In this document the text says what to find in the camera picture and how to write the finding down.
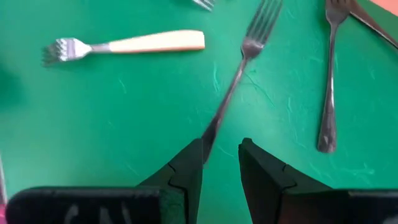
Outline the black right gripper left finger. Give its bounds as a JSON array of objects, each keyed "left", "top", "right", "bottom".
[{"left": 5, "top": 138, "right": 205, "bottom": 224}]

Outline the green table mat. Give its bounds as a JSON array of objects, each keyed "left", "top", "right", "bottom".
[{"left": 0, "top": 0, "right": 398, "bottom": 224}]

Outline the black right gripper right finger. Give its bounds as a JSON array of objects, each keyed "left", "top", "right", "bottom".
[{"left": 238, "top": 138, "right": 398, "bottom": 224}]

